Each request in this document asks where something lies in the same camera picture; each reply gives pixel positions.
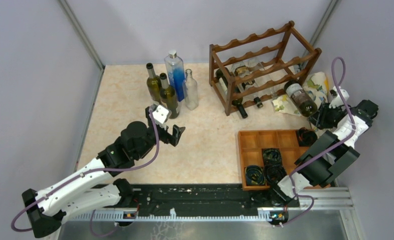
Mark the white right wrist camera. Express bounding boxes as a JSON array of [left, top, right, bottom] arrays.
[[329, 86, 349, 109]]

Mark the rolled dark patterned tie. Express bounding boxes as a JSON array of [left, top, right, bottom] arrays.
[[244, 165, 266, 186]]

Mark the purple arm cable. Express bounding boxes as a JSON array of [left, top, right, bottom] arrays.
[[10, 107, 160, 238], [271, 56, 357, 228]]

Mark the dinosaur print cloth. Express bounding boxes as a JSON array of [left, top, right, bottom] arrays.
[[272, 72, 329, 117]]

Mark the green wine bottle dark label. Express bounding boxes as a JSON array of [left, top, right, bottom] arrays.
[[160, 73, 180, 119]]

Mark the clear empty glass bottle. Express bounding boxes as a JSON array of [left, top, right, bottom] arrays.
[[183, 68, 199, 111]]

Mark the green wine bottle grey capsule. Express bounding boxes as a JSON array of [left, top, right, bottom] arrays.
[[284, 79, 318, 117]]

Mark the green wine bottle far left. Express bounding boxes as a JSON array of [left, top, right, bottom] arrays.
[[146, 62, 162, 105]]

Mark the wooden wine rack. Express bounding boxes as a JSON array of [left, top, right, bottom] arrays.
[[209, 21, 322, 116]]

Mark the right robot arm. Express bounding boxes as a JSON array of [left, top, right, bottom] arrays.
[[266, 99, 379, 206]]

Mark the clear blue vodka bottle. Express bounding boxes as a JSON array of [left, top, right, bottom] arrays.
[[164, 49, 185, 102]]

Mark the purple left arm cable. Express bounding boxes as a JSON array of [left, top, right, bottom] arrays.
[[10, 107, 160, 238]]

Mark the wooden compartment tray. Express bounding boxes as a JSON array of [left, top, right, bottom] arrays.
[[237, 130, 332, 192]]

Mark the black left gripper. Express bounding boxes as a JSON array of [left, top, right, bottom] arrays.
[[135, 109, 185, 159]]

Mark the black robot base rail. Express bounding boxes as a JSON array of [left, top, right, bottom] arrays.
[[115, 183, 284, 217]]

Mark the clear whisky bottle black label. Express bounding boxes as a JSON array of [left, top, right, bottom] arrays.
[[230, 62, 265, 109]]

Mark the black rolled belt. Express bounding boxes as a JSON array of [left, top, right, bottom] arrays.
[[296, 127, 318, 147]]

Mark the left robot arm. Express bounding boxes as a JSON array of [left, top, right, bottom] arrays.
[[22, 104, 186, 238]]

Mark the rolled dark striped tie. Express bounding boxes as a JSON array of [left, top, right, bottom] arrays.
[[264, 164, 287, 185]]

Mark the rolled green patterned tie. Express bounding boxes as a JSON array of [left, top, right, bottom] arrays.
[[262, 148, 282, 165]]

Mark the square clear glass bottle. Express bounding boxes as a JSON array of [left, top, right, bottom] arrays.
[[248, 57, 284, 97]]

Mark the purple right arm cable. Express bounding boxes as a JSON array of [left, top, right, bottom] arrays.
[[271, 56, 357, 228]]

